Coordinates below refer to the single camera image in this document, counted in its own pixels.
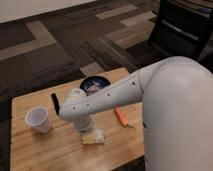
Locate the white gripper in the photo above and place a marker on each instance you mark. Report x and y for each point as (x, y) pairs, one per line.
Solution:
(84, 125)

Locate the white sponge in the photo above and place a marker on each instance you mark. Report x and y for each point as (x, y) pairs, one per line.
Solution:
(98, 137)

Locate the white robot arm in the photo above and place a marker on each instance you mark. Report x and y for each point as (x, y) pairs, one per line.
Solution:
(177, 112)

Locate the black chair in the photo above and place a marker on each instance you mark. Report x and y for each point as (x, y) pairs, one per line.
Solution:
(183, 27)

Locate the dark blue bowl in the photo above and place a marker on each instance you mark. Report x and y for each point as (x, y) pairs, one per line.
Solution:
(93, 84)

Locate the black marker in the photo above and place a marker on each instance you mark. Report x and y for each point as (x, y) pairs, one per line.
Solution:
(55, 103)

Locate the orange carrot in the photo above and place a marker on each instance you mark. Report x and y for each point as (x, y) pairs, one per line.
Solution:
(122, 118)

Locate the white plastic cup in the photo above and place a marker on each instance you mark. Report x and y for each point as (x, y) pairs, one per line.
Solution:
(37, 118)

